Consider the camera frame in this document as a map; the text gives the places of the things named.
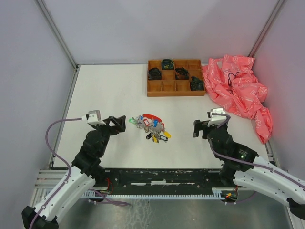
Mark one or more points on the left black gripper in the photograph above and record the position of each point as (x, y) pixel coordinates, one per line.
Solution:
(119, 124)

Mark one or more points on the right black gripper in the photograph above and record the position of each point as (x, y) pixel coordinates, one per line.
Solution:
(199, 125)

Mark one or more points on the keyring bunch with red opener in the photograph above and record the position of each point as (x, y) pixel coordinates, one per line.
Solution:
(153, 126)

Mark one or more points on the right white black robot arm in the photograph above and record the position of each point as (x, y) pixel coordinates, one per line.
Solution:
(243, 167)

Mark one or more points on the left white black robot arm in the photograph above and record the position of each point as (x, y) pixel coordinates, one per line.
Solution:
(82, 174)

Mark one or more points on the black item right compartment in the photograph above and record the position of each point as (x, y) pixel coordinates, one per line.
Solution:
(196, 84)

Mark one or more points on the black item compartment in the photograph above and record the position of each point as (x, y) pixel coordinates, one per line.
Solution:
(154, 74)
(181, 74)
(196, 84)
(167, 64)

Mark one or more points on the wooden compartment tray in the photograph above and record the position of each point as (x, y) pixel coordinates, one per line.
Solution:
(168, 85)

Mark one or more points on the black item middle compartment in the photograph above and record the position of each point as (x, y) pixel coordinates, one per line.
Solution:
(181, 74)

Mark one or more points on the pink plastic bag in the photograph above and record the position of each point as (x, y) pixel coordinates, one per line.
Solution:
(230, 82)

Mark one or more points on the black item left compartment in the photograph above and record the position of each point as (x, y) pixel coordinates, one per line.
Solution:
(154, 74)

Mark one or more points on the black item top compartment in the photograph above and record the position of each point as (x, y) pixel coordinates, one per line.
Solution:
(167, 64)

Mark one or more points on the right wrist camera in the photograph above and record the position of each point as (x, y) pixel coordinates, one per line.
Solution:
(218, 117)

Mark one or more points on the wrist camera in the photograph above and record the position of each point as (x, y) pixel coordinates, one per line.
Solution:
(218, 117)
(94, 118)

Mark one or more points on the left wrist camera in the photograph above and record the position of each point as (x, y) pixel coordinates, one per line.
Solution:
(94, 118)

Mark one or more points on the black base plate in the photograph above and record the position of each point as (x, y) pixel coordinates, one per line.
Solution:
(146, 178)

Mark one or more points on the white slotted cable duct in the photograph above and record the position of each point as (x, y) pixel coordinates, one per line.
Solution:
(168, 192)

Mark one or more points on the aluminium frame rail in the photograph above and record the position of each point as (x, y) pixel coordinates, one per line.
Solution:
(56, 32)

